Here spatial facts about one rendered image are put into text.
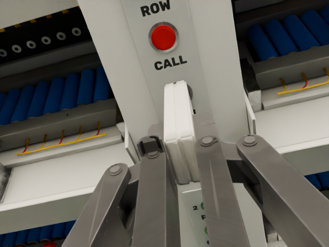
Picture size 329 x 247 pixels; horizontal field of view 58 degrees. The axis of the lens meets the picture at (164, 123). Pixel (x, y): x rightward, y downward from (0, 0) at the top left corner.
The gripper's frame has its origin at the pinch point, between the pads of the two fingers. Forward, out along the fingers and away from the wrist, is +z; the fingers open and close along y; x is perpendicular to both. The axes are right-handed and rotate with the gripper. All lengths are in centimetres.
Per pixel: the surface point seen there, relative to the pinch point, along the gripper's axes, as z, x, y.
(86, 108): 12.4, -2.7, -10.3
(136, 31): 4.6, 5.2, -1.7
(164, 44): 4.2, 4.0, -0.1
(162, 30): 4.2, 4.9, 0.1
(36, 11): 5.9, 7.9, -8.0
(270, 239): 9.2, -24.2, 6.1
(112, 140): 9.4, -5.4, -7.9
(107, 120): 11.7, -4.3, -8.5
